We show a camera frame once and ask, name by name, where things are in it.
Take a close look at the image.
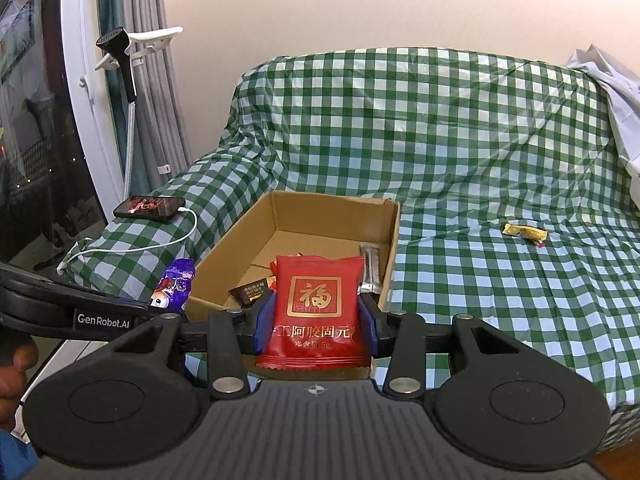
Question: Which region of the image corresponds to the red snack packet gold emblem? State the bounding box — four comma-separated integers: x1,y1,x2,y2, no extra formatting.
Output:
255,254,374,371

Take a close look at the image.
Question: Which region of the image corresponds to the gold snack bar wrapper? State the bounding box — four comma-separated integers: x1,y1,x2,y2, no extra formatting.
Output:
502,221,549,247

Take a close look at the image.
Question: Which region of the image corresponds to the white charging cable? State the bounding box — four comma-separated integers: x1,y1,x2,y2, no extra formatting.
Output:
56,204,199,277

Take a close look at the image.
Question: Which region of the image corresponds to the purple snack packet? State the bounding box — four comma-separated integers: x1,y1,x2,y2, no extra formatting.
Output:
149,257,196,314

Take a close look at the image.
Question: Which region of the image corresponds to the black garment steamer with hose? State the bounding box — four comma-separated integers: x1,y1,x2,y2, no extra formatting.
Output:
96,27,139,199

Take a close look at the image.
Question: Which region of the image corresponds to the green checked sofa cover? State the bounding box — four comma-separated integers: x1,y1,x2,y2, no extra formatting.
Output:
61,47,640,455

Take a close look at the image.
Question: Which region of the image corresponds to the grey curtain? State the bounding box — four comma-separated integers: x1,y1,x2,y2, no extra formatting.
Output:
112,0,194,202

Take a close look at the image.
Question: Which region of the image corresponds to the light blue sheet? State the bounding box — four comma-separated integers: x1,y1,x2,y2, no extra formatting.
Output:
565,44,640,179

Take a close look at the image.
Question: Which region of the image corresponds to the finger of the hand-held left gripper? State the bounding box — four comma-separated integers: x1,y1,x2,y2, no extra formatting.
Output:
62,282,166,318

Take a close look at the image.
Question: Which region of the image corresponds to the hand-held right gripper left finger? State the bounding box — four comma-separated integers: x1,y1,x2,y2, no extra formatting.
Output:
102,291,279,401

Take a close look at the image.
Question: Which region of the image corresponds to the window with white frame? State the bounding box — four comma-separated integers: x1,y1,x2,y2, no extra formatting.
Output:
0,0,127,267

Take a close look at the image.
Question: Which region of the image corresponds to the cardboard box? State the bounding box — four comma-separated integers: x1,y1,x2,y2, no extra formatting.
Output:
185,191,402,381

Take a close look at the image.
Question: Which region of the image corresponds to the silver brown stick packet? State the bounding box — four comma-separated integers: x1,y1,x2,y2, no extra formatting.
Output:
358,243,389,294

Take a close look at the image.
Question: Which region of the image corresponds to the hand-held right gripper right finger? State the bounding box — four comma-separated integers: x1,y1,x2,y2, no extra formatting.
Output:
357,292,544,396

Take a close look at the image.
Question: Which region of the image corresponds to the black snack packet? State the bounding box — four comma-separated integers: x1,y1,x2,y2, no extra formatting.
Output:
229,280,269,309

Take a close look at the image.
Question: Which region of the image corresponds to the white plastic hanger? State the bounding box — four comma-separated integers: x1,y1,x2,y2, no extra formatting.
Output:
94,26,184,71

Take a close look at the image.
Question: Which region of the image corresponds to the black smartphone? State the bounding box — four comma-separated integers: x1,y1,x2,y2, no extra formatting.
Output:
113,195,187,223

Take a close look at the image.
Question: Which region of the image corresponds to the person's left hand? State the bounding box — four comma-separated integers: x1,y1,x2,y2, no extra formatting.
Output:
0,335,40,432

